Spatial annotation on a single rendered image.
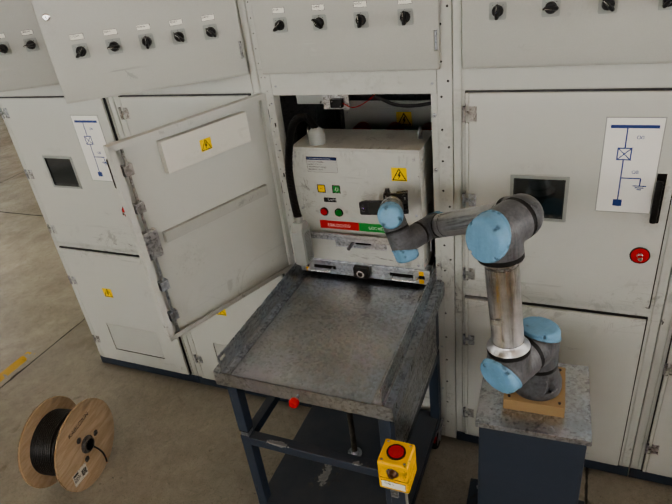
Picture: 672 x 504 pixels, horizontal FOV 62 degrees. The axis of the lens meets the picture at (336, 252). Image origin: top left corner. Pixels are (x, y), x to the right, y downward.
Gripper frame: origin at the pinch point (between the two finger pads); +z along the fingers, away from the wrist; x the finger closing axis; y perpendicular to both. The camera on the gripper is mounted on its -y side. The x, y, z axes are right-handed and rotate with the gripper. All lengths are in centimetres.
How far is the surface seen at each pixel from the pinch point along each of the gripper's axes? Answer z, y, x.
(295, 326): -14, -35, -42
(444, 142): -4.1, 20.1, 18.1
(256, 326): -15, -49, -41
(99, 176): 39, -132, 11
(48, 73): 19, -133, 55
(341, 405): -47, -15, -55
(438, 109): -6.6, 18.4, 29.1
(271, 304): -4, -46, -37
